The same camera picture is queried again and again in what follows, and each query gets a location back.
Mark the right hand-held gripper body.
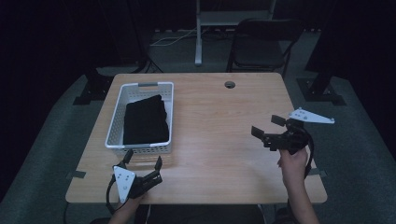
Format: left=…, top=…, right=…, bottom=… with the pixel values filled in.
left=261, top=106, right=336, bottom=156

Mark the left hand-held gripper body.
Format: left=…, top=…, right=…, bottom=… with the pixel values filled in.
left=112, top=165, right=163, bottom=203

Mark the white plastic basket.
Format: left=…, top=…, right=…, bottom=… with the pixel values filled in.
left=105, top=81, right=175, bottom=157

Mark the black cloth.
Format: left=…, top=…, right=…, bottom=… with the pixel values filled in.
left=122, top=94, right=171, bottom=146

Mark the person's left hand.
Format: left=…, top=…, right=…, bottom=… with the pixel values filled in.
left=117, top=192, right=148, bottom=209

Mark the person's right hand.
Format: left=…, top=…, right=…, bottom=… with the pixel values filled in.
left=277, top=147, right=310, bottom=189

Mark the grey tape piece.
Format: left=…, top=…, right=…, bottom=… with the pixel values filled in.
left=66, top=170, right=87, bottom=180
left=308, top=167, right=329, bottom=178

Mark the black stand base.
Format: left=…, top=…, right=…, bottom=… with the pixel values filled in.
left=296, top=70, right=347, bottom=106
left=73, top=67, right=115, bottom=106

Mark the person's dark lap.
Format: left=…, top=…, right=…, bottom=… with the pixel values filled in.
left=136, top=203, right=265, bottom=224

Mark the black folding chair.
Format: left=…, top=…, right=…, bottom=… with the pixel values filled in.
left=226, top=18, right=304, bottom=78

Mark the grey metal stand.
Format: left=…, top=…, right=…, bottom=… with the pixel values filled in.
left=193, top=0, right=278, bottom=67

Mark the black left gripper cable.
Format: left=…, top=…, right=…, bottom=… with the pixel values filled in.
left=106, top=174, right=126, bottom=216

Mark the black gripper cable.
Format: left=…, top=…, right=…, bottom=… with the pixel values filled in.
left=106, top=174, right=126, bottom=216
left=298, top=127, right=316, bottom=180

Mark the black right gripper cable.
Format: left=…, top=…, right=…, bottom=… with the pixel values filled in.
left=298, top=127, right=316, bottom=180

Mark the white floor cable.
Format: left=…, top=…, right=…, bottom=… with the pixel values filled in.
left=148, top=27, right=207, bottom=48

